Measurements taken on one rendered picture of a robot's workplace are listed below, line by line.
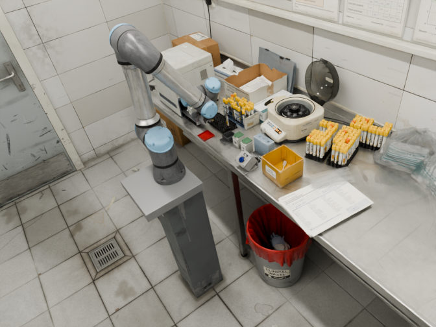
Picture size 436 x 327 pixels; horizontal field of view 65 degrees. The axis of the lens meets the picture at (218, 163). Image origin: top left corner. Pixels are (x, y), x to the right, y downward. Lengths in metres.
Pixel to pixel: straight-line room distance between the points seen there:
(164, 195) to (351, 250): 0.78
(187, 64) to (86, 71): 1.39
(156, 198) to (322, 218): 0.70
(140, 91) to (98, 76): 1.76
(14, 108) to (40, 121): 0.21
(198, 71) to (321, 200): 1.02
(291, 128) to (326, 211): 0.48
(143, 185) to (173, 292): 0.92
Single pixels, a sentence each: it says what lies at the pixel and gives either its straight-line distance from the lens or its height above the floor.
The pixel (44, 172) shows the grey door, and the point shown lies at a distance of 3.40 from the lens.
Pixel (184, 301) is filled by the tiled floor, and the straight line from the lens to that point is 2.26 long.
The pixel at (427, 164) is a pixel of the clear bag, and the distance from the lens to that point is 1.59.
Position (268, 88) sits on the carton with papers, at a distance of 1.98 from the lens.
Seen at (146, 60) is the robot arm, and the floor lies 1.48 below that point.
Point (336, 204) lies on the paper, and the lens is 1.45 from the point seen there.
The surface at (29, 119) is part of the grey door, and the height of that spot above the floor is 0.64.
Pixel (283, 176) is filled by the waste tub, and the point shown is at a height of 0.94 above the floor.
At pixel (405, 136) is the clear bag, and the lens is 1.61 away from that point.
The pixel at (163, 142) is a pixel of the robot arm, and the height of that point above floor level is 1.13.
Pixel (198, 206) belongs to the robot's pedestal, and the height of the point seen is 0.73.
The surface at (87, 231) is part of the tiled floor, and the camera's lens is 2.85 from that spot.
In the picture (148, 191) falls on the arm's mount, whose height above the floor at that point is 0.92.
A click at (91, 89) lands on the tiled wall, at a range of 3.24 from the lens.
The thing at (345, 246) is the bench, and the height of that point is 0.88.
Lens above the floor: 1.96
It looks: 41 degrees down
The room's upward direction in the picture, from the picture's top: 10 degrees counter-clockwise
